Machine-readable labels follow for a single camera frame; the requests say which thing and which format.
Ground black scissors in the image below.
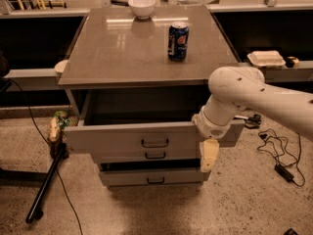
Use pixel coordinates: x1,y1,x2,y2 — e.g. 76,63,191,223
234,114,261,129

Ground black metal stand leg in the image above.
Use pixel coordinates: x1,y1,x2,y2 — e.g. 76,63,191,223
25,143,67,224

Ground green snack bag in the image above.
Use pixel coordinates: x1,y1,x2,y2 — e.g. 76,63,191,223
48,111,78,144

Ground white ceramic bowl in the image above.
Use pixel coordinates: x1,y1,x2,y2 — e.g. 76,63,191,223
128,0,157,20

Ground small yellow black object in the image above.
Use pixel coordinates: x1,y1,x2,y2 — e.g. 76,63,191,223
285,57,300,69

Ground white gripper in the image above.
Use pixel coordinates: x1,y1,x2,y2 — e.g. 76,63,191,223
192,106,233,172

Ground grey drawer cabinet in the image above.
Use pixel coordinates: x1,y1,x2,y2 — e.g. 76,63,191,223
58,5,246,191

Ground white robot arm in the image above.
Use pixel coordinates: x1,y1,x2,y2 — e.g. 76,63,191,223
192,67,313,172

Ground grey top drawer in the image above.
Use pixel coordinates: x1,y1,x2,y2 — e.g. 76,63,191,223
63,88,246,156

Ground grey bottom drawer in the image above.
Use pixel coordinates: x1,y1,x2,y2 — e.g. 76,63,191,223
99,167,210,187

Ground grey drawer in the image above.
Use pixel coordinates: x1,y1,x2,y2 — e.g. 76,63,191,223
63,88,246,156
92,149,200,164
99,167,210,187

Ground black power adapter with cable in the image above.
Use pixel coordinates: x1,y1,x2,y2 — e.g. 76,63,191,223
256,128,306,188

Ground grey middle drawer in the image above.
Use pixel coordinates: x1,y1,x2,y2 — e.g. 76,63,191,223
92,149,200,164

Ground white foam takeout box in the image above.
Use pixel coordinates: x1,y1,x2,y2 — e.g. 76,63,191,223
247,50,286,68

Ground black floor cable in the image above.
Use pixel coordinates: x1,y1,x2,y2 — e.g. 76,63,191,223
6,77,84,235

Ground blue soda can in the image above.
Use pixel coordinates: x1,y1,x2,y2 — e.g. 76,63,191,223
167,22,189,62

